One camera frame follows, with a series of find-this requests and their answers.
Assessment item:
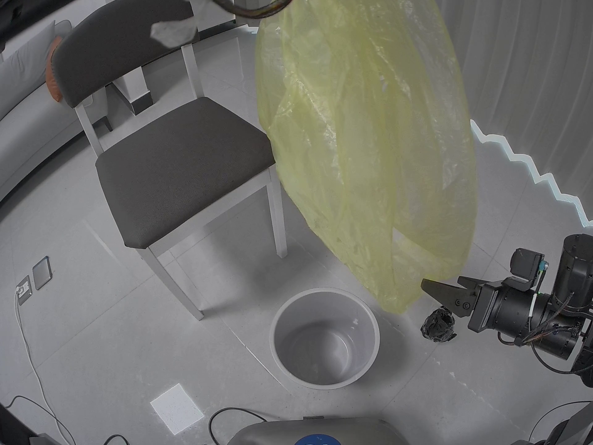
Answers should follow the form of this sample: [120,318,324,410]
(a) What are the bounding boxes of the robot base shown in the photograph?
[227,416,408,445]

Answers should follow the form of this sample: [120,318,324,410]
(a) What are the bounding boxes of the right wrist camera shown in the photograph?
[510,248,550,292]

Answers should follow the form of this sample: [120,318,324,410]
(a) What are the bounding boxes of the grey chair with white legs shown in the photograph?
[48,0,288,321]

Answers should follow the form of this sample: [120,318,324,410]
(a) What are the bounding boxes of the beige curtain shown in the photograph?
[232,0,593,227]

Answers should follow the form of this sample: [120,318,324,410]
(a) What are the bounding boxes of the light grey sofa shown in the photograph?
[0,17,112,203]

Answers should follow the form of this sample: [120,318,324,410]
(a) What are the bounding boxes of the black cable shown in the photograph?
[528,400,593,442]
[208,407,280,440]

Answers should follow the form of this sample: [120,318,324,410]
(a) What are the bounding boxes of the black plastic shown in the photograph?
[420,307,458,343]

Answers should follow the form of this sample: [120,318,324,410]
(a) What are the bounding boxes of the white cable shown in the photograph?
[13,289,77,445]

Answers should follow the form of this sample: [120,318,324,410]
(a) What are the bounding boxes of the yellow plastic bag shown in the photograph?
[255,0,478,315]

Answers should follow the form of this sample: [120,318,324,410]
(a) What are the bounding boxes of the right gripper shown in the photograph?
[421,275,555,338]

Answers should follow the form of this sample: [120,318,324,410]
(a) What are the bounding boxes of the orange cushion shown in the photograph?
[48,35,64,104]

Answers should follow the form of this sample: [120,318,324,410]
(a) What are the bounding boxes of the grey cushion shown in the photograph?
[0,19,57,119]

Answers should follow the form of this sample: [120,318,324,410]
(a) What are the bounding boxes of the white trash bin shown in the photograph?
[270,287,381,389]

